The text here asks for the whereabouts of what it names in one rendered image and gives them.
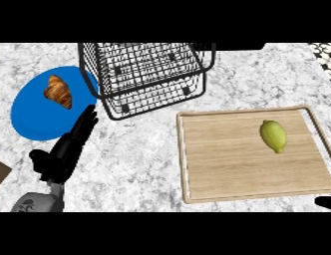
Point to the green lemon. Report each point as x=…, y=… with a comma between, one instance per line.
x=273, y=135

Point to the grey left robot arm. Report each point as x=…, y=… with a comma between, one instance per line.
x=40, y=201

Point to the blue round plate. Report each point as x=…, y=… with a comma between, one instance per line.
x=40, y=109

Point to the brown croissant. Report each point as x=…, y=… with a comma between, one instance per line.
x=59, y=91

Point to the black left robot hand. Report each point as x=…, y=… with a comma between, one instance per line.
x=65, y=149

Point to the pale wooden tray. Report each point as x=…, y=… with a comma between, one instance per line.
x=259, y=152

